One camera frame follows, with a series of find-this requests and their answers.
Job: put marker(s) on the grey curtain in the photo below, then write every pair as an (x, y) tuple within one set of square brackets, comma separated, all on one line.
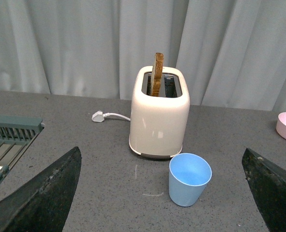
[(232, 53)]

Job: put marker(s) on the cream two-slot toaster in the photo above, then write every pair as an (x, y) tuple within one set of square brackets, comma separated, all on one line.
[(158, 124)]

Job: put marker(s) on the camera left gripper black right finger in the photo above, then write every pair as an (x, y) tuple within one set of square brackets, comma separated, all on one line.
[(267, 182)]

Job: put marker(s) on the camera left gripper black left finger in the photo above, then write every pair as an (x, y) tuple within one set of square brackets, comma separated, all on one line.
[(43, 203)]

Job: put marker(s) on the green dish drying rack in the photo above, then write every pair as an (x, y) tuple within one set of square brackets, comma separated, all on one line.
[(16, 135)]

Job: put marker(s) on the light blue plastic cup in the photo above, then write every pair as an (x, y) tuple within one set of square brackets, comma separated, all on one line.
[(188, 176)]

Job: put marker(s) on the slice of brown toast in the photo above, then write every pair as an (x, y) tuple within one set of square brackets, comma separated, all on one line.
[(156, 74)]

